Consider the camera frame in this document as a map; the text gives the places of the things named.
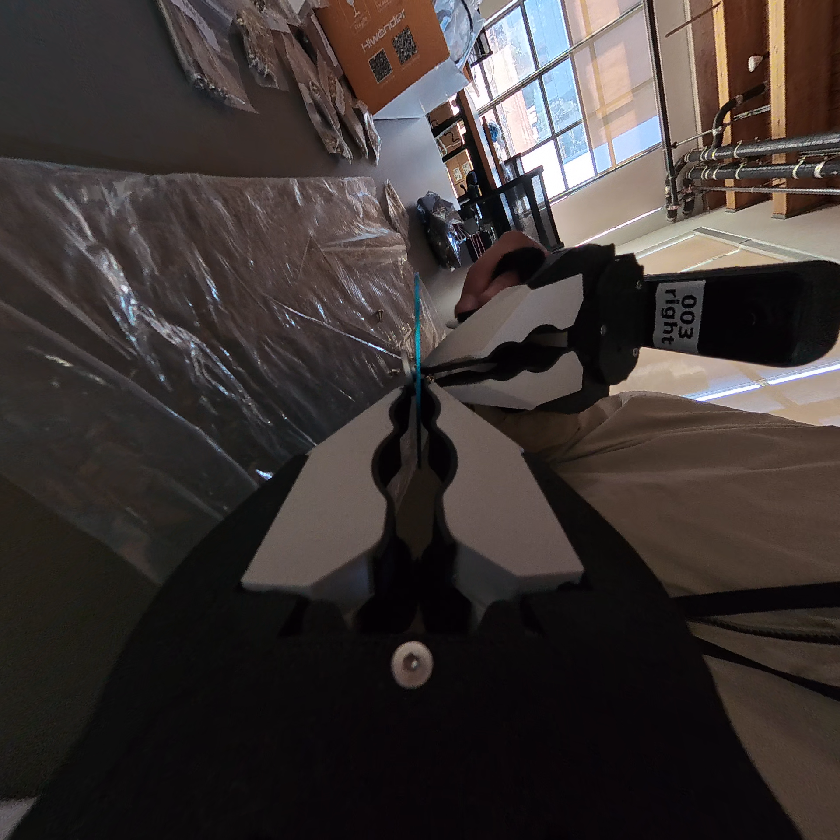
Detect silver foil bag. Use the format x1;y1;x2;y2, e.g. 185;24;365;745
415;190;468;270

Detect ceiling pipes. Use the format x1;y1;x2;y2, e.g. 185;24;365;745
663;85;840;222

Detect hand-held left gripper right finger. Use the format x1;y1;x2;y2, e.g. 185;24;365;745
419;382;585;601

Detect black chair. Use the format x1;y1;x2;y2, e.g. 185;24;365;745
486;154;565;252

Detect pile of clear hardware packets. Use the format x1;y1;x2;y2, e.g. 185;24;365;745
157;0;412;238

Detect teal round metal plate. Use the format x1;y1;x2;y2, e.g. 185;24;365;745
411;272;425;468

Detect large clear plastic bag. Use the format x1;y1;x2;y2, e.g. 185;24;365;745
0;157;448;585

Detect large window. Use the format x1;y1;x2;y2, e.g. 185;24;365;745
469;0;665;206

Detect person's right hand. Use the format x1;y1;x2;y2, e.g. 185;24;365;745
453;230;549;324

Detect orange cardboard box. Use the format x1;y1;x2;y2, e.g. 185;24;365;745
315;0;475;120

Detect wooden background desk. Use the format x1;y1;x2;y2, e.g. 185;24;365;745
427;92;501;199

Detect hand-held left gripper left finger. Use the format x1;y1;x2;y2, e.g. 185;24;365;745
241;386;416;599

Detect person's right forearm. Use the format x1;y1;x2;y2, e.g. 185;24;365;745
476;390;840;506

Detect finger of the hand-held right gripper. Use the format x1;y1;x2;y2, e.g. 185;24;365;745
427;350;586;411
425;272;585;368

